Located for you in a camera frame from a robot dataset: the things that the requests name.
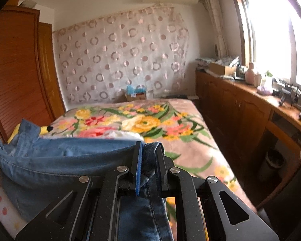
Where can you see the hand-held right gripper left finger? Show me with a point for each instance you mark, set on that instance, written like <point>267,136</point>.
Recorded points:
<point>138,172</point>

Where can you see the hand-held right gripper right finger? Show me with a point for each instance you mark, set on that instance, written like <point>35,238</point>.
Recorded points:
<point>158,174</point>

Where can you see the blue denim pants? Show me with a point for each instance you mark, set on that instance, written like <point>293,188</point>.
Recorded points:
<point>52,163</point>

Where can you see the white cloth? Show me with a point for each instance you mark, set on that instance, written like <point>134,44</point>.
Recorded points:
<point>130,135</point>

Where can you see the floral blanket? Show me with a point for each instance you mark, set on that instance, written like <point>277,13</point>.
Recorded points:
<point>165,125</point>

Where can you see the small cardboard box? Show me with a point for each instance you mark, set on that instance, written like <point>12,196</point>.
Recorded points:
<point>140,97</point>

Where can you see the light blue package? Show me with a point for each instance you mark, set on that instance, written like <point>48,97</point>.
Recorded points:
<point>134,89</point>

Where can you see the wooden cabinet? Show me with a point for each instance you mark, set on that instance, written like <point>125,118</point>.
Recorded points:
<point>235,105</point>

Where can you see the dark trash bin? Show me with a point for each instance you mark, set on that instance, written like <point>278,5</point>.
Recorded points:
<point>272,163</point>

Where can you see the circle-patterned curtain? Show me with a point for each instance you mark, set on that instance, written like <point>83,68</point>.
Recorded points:
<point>115,55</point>

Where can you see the pile of folded fabric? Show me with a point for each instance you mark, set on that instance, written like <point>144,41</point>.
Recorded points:
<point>204,64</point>

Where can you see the open cardboard box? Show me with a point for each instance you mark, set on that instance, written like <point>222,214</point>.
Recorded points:
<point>219,68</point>

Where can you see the pink bottle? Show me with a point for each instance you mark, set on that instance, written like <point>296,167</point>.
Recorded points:
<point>249,76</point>

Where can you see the white printed bedsheet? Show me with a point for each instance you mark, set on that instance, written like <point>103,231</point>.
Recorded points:
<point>2,205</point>

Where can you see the small potted plant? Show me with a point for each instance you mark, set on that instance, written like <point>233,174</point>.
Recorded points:
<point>269,79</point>

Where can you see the wooden headboard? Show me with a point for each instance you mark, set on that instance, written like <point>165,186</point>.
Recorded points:
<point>15,67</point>

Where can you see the patterned window drape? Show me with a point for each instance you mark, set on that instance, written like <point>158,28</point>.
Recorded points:
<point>217,17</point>

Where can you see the window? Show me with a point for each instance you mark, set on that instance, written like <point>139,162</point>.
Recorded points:
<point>271,30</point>

